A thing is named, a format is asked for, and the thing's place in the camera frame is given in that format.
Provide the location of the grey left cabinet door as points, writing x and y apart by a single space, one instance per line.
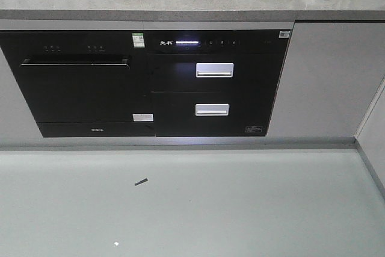
18 127

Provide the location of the grey cabinet door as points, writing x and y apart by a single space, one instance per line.
331 73
18 127

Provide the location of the small black strip on floor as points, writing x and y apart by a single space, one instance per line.
141 182

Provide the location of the black built-in dishwasher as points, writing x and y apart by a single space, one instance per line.
82 82

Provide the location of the black built-in disinfection cabinet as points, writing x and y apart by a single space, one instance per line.
215 83

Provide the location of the grey right cabinet door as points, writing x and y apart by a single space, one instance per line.
331 73

